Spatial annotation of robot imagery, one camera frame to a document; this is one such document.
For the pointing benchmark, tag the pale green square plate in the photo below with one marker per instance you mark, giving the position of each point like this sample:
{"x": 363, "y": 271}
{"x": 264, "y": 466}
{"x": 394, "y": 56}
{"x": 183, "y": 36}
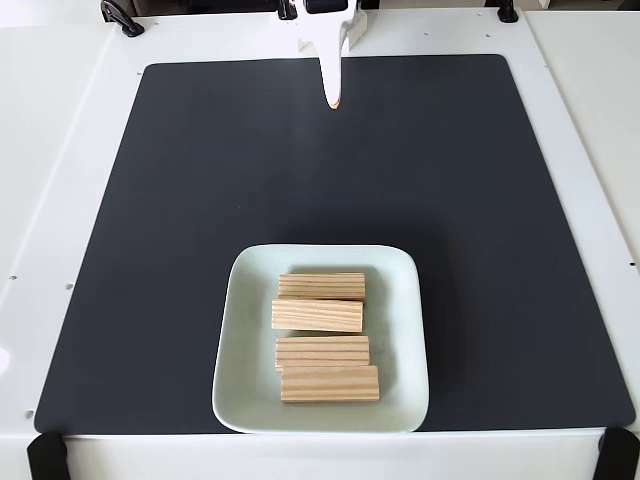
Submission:
{"x": 400, "y": 350}

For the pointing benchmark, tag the black rubber mat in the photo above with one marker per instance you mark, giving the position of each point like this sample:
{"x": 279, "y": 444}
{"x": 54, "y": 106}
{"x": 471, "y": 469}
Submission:
{"x": 150, "y": 250}

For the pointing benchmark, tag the black table clamp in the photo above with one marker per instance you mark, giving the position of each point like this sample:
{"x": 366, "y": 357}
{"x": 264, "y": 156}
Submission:
{"x": 122, "y": 20}
{"x": 507, "y": 11}
{"x": 286, "y": 10}

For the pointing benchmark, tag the ridged light wooden block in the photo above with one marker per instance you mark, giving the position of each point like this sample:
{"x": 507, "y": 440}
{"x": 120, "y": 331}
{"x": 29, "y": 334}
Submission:
{"x": 322, "y": 350}
{"x": 322, "y": 286}
{"x": 317, "y": 316}
{"x": 330, "y": 384}

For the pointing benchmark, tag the black corner bracket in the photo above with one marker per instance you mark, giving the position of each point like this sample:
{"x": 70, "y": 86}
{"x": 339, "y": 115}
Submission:
{"x": 47, "y": 457}
{"x": 620, "y": 455}

